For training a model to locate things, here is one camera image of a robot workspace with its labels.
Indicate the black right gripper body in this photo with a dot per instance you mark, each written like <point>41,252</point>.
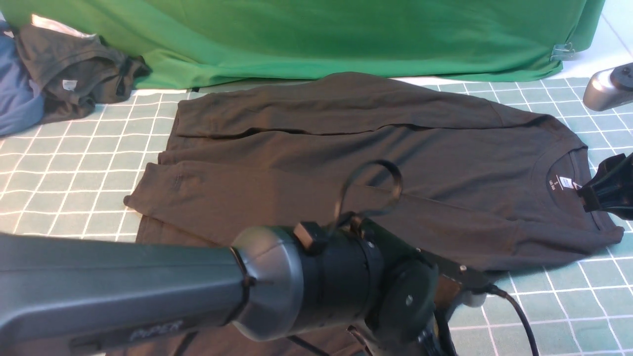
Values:
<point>611,189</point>

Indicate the dark gray long-sleeve top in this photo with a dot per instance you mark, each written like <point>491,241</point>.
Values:
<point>487,185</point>

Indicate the gray left robot arm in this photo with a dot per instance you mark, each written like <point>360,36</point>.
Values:
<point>68,297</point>

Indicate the metal binder clip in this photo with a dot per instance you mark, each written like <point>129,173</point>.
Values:
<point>563,52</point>

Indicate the green backdrop cloth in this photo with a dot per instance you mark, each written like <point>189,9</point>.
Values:
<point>201,43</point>

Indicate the crumpled dark gray shirt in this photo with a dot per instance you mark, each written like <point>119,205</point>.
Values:
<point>76,74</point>

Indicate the blue crumpled garment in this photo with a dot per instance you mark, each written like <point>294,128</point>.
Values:
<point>22,105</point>

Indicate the white cloth behind pile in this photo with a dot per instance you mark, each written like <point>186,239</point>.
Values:
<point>49,24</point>

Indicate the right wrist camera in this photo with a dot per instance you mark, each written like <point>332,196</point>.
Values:
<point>611,88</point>

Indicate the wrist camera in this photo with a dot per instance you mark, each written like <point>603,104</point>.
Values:
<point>611,88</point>
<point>459,285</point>

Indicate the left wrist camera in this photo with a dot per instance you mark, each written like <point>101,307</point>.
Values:
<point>459,285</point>

